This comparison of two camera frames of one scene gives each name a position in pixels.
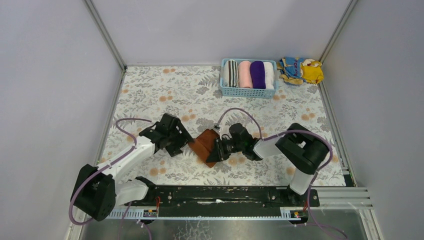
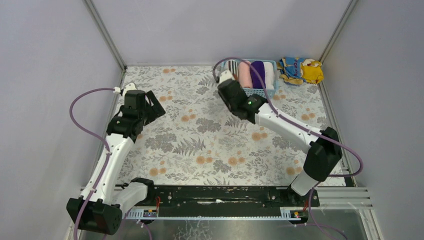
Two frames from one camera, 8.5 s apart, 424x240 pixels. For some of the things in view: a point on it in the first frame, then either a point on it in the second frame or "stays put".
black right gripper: (220, 148) -> (224, 88)
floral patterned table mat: (196, 137) stays put
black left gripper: (178, 139) -> (147, 108)
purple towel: (257, 72) stays put
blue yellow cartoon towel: (295, 70) stays put
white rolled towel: (269, 75) stays put
